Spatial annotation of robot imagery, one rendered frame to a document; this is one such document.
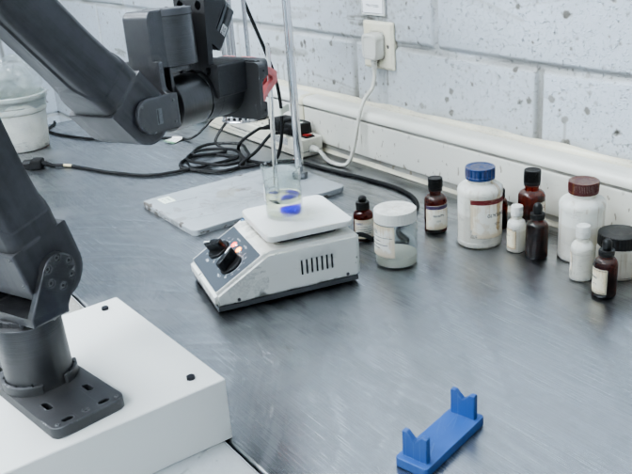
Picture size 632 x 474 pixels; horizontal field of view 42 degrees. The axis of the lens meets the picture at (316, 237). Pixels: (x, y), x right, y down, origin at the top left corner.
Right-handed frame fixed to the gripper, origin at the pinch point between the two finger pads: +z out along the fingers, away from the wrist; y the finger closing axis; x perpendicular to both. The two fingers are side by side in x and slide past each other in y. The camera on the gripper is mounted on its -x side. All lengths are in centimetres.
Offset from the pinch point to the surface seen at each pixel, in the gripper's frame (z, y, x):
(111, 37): 104, 135, 11
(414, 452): -28, -34, 27
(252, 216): -1.1, 3.4, 18.6
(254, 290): -8.6, -1.8, 25.3
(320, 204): 6.3, -2.6, 18.3
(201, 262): -6.3, 8.6, 24.3
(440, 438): -24, -34, 27
